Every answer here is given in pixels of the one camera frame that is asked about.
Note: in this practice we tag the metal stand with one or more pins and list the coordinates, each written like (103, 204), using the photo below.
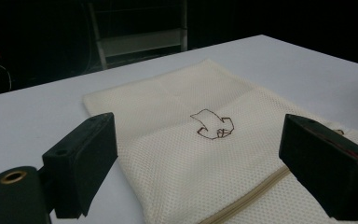
(138, 42)

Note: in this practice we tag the cream mesh laundry bag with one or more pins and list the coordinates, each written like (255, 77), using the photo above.
(180, 155)

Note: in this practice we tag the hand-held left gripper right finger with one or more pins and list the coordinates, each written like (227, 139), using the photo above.
(323, 168)

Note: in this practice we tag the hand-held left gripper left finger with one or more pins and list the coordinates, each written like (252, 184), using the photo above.
(77, 161)

